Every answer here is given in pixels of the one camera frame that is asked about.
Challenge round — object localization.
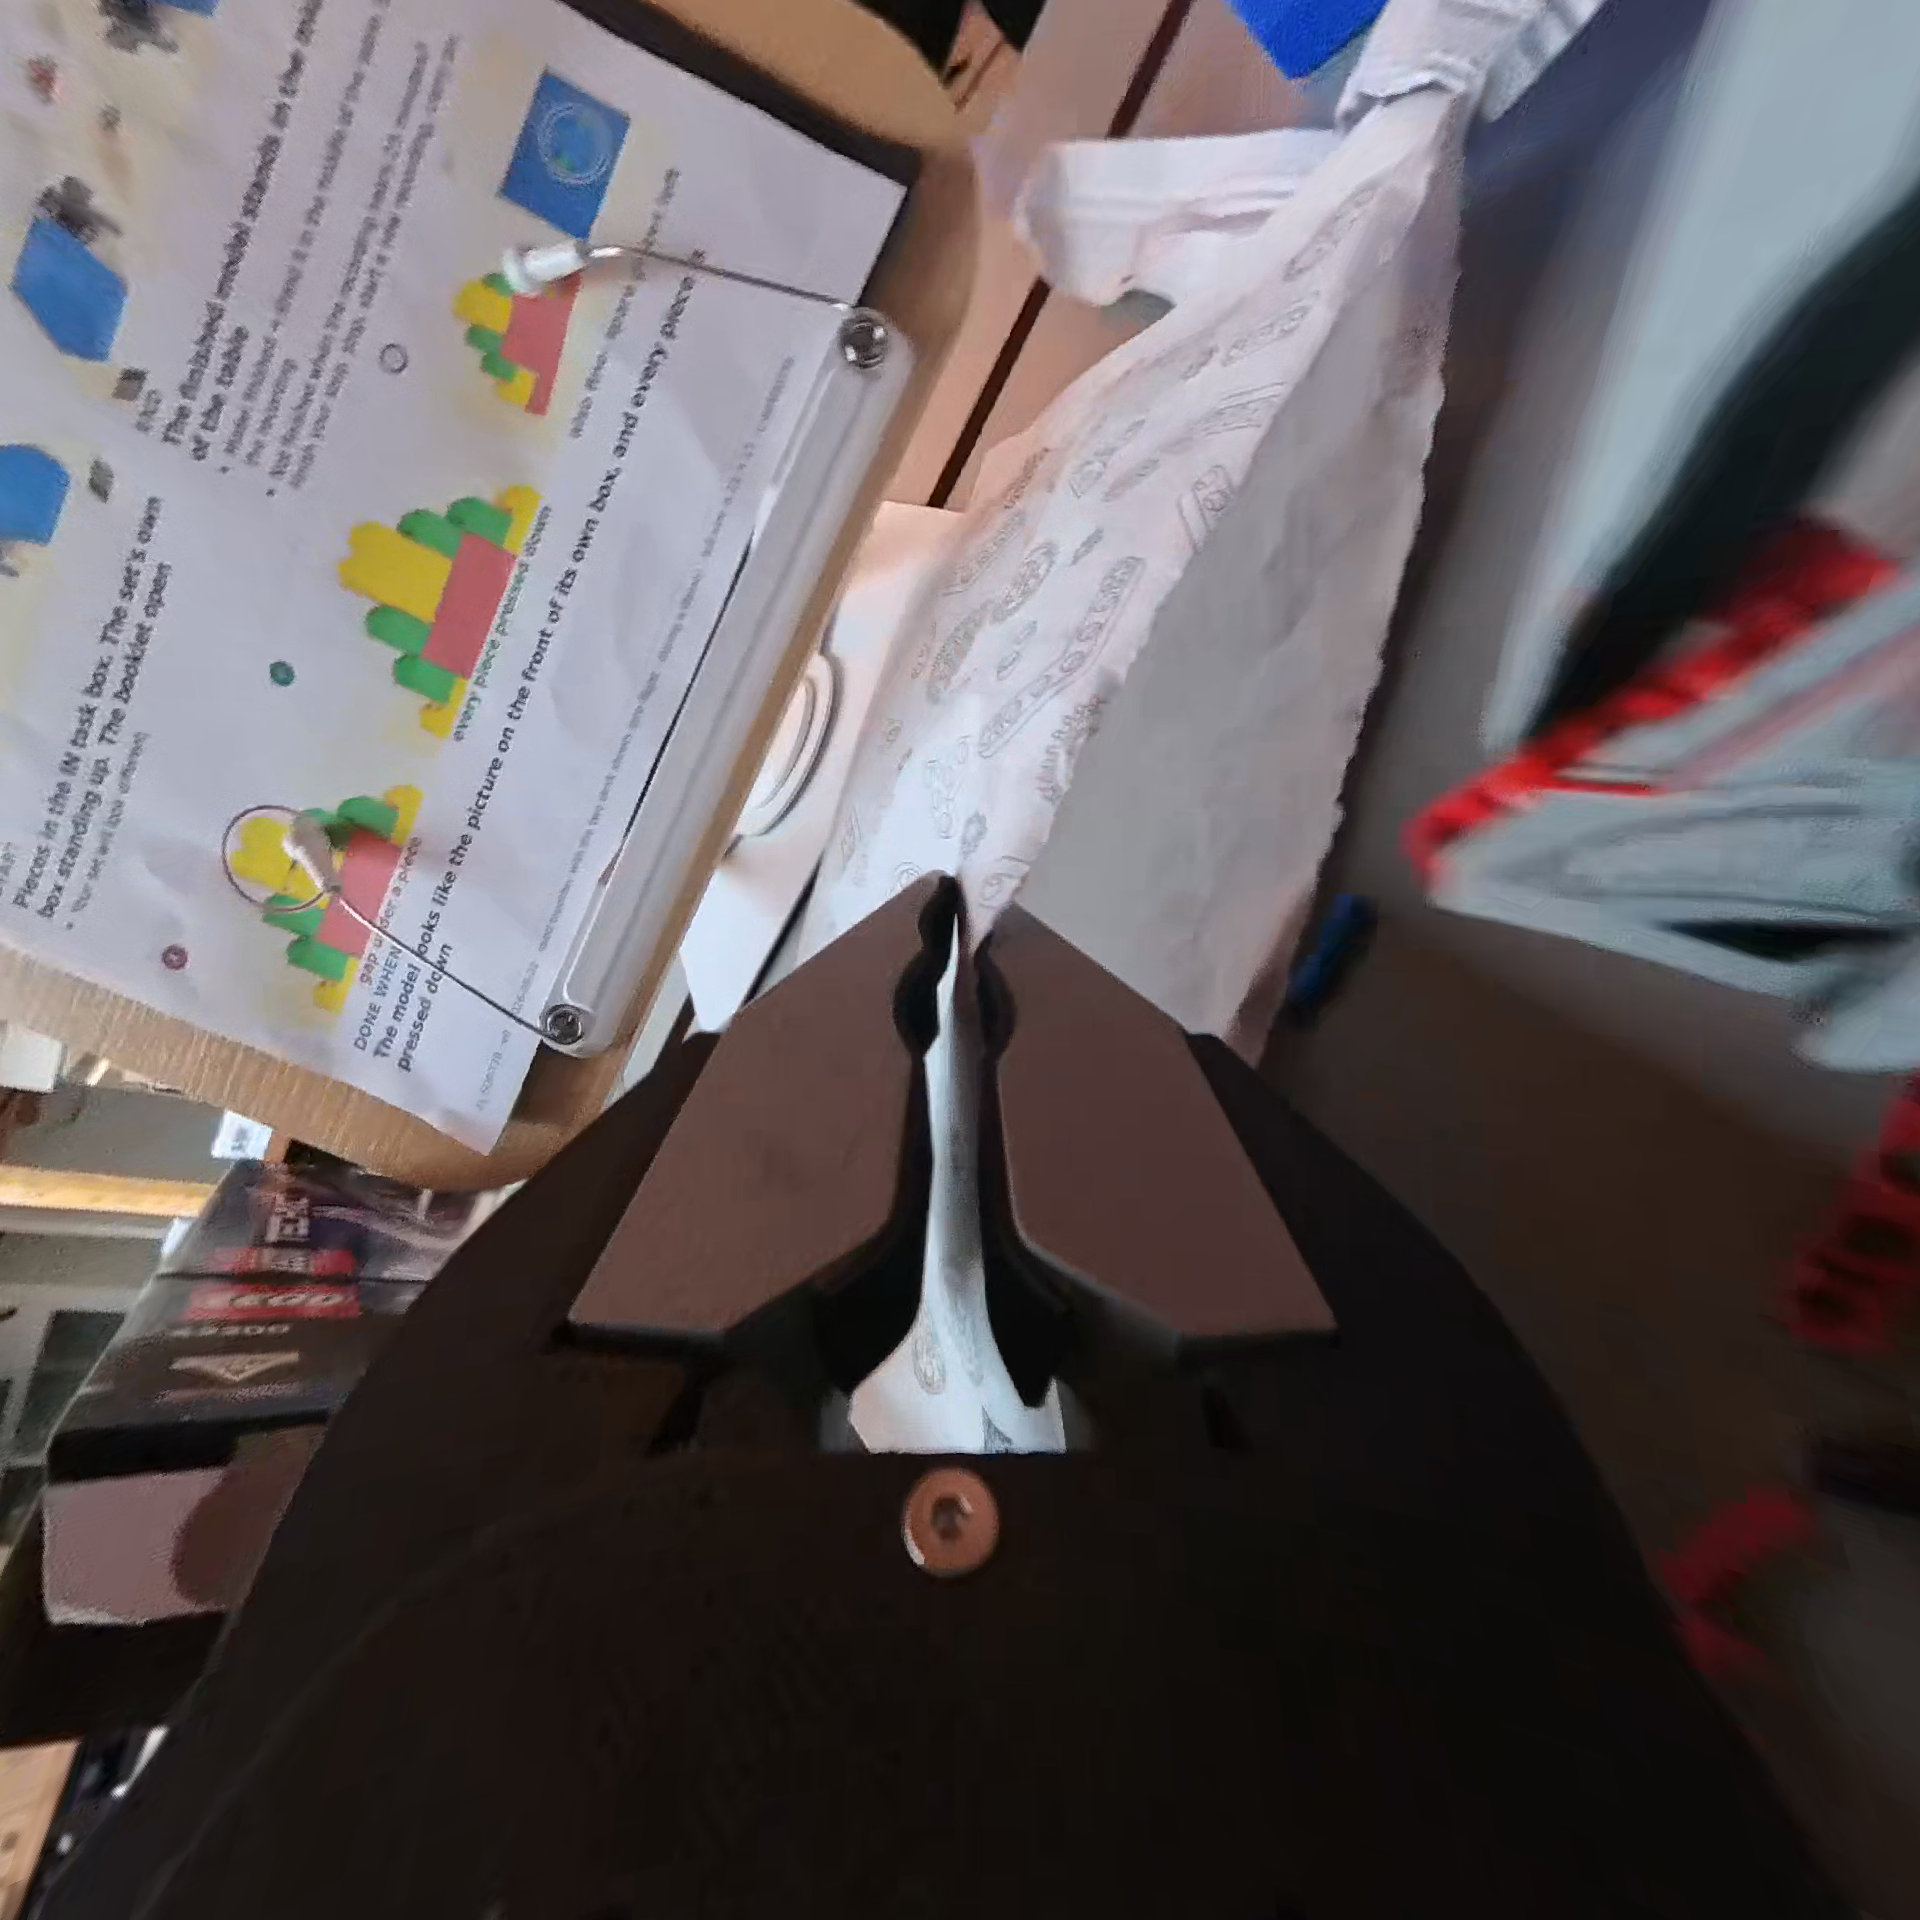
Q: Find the plain white paper bag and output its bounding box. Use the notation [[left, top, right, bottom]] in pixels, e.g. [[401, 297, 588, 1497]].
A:
[[1011, 127, 1351, 302]]

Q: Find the printed paper bag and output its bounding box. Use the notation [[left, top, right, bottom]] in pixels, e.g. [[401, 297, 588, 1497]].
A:
[[815, 90, 1471, 1458]]

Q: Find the blue lego pin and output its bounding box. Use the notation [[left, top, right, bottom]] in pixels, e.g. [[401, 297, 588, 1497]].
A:
[[1289, 897, 1373, 1023]]

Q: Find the red lego beam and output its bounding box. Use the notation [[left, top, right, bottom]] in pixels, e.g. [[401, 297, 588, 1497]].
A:
[[1783, 1080, 1920, 1361]]

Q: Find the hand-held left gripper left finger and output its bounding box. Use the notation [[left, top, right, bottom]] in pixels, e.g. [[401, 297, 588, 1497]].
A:
[[570, 873, 962, 1391]]

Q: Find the printed instruction sheet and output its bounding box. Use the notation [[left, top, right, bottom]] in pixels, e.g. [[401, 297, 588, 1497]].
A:
[[0, 0, 918, 1159]]

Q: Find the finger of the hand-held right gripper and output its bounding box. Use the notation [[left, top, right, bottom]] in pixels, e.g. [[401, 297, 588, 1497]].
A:
[[1432, 600, 1920, 1075], [1484, 0, 1920, 745]]

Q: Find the blue plastic bin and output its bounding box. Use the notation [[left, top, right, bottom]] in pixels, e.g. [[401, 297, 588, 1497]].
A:
[[1221, 0, 1382, 78]]

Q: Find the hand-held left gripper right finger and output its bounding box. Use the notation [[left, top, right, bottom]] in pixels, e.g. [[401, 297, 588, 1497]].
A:
[[966, 901, 1340, 1413]]

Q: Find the clear clip bar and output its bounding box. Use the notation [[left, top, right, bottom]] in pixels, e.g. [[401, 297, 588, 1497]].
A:
[[546, 307, 913, 1061]]

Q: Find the black lego set box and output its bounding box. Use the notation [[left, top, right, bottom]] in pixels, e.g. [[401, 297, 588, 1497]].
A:
[[43, 1147, 497, 1631]]

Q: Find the red lego claw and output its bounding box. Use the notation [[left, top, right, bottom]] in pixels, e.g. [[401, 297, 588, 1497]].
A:
[[1655, 1484, 1818, 1668]]

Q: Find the instruction sheet on stand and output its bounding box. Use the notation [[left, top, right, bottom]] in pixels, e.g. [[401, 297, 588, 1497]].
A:
[[0, 0, 984, 1195]]

